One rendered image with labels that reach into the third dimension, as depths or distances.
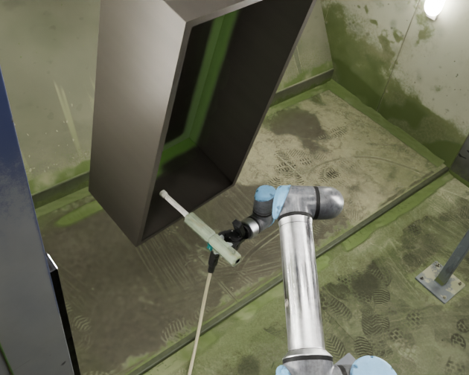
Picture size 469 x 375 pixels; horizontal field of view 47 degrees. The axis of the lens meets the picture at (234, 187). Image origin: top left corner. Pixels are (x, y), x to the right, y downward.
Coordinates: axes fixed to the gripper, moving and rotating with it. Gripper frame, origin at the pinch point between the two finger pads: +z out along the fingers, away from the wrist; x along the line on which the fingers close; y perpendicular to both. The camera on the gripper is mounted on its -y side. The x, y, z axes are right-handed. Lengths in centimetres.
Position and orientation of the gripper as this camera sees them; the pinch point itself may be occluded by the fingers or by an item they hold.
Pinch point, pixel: (214, 248)
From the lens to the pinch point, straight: 227.5
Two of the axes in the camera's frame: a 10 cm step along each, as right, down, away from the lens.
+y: -2.2, 7.1, 6.7
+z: -6.7, 3.9, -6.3
